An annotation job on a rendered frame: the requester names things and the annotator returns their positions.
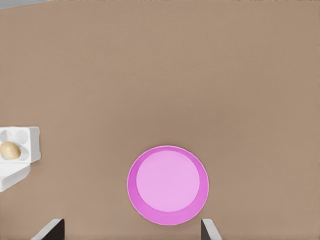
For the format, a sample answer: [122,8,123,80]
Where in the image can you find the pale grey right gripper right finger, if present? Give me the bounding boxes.
[201,218,223,240]

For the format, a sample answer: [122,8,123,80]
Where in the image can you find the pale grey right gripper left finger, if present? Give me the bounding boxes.
[31,218,65,240]

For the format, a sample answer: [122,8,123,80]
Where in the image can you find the white egg box lid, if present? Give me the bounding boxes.
[0,161,32,193]

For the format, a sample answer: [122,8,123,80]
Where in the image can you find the tan egg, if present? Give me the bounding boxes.
[0,141,21,160]

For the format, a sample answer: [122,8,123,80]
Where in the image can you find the white egg box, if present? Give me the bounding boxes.
[0,126,42,165]

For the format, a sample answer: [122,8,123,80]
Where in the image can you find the pink round plate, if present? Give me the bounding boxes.
[126,144,210,227]

